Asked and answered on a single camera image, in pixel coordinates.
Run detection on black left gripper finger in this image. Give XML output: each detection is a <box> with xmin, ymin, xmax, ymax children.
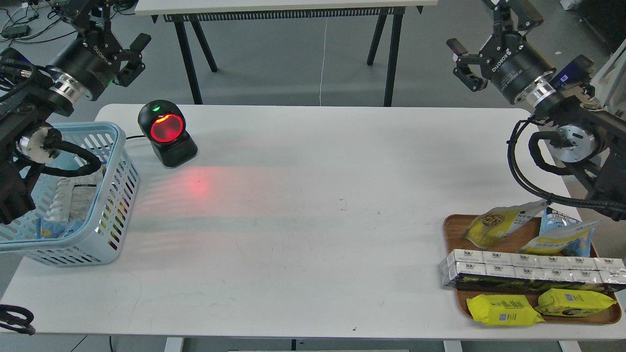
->
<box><xmin>113</xmin><ymin>33</ymin><xmax>152</xmax><ymax>87</ymax></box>
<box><xmin>52</xmin><ymin>0</ymin><xmax>115</xmax><ymax>37</ymax></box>

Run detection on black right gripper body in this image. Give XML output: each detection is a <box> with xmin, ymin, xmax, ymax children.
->
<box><xmin>484</xmin><ymin>33</ymin><xmax>556</xmax><ymax>105</ymax></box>

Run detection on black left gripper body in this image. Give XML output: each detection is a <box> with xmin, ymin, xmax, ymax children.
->
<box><xmin>49</xmin><ymin>31</ymin><xmax>128</xmax><ymax>102</ymax></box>

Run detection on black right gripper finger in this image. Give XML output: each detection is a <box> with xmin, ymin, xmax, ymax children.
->
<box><xmin>483</xmin><ymin>0</ymin><xmax>545</xmax><ymax>47</ymax></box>
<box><xmin>446</xmin><ymin>38</ymin><xmax>492</xmax><ymax>92</ymax></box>

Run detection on yellow white bean snack pouch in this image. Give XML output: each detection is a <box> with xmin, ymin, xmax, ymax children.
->
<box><xmin>463</xmin><ymin>199</ymin><xmax>550</xmax><ymax>249</ymax></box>

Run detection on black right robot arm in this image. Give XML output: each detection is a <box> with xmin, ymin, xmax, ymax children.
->
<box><xmin>446</xmin><ymin>0</ymin><xmax>626</xmax><ymax>222</ymax></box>

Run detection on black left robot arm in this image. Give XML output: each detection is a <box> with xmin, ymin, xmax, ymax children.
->
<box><xmin>0</xmin><ymin>0</ymin><xmax>151</xmax><ymax>224</ymax></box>

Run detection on white snack bag in basket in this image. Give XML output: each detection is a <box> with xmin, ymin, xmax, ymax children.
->
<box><xmin>45</xmin><ymin>165</ymin><xmax>107</xmax><ymax>222</ymax></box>

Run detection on light blue plastic basket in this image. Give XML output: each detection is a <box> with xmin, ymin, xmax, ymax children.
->
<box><xmin>1</xmin><ymin>122</ymin><xmax>140</xmax><ymax>266</ymax></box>

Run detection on blue yellow snack bag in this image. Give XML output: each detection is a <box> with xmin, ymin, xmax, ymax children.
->
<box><xmin>516</xmin><ymin>207</ymin><xmax>602</xmax><ymax>258</ymax></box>

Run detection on blue snack bag in basket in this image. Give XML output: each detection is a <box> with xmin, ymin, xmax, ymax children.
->
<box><xmin>37</xmin><ymin>218</ymin><xmax>84</xmax><ymax>239</ymax></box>

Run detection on yellow snack pack left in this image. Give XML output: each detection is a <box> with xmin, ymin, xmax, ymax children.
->
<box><xmin>467</xmin><ymin>294</ymin><xmax>545</xmax><ymax>326</ymax></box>

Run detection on yellow snack pack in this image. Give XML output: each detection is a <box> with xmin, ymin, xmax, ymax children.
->
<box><xmin>534</xmin><ymin>289</ymin><xmax>617</xmax><ymax>318</ymax></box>
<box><xmin>467</xmin><ymin>294</ymin><xmax>545</xmax><ymax>326</ymax></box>

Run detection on yellow snack pack right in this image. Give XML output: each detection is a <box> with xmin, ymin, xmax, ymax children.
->
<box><xmin>534</xmin><ymin>289</ymin><xmax>617</xmax><ymax>318</ymax></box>

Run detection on black barcode scanner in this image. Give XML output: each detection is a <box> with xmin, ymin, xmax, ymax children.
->
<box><xmin>138</xmin><ymin>99</ymin><xmax>198</xmax><ymax>169</ymax></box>

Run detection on white background table black legs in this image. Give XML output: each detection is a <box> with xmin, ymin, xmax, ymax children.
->
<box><xmin>119</xmin><ymin>0</ymin><xmax>447</xmax><ymax>107</ymax></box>

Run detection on black power adapter on floor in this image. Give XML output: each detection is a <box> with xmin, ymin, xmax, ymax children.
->
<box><xmin>1</xmin><ymin>24</ymin><xmax>31</xmax><ymax>40</ymax></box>

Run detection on brown wooden tray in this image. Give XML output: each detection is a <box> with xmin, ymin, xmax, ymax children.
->
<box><xmin>443</xmin><ymin>214</ymin><xmax>622</xmax><ymax>325</ymax></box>

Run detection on silver wrapped box pack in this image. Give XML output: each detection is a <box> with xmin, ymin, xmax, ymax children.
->
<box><xmin>438</xmin><ymin>249</ymin><xmax>626</xmax><ymax>293</ymax></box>

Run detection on white hanging cord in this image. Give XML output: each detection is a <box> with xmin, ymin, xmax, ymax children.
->
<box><xmin>319</xmin><ymin>18</ymin><xmax>328</xmax><ymax>107</ymax></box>

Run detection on black cable loop bottom left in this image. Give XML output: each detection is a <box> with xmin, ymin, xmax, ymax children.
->
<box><xmin>0</xmin><ymin>304</ymin><xmax>37</xmax><ymax>336</ymax></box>

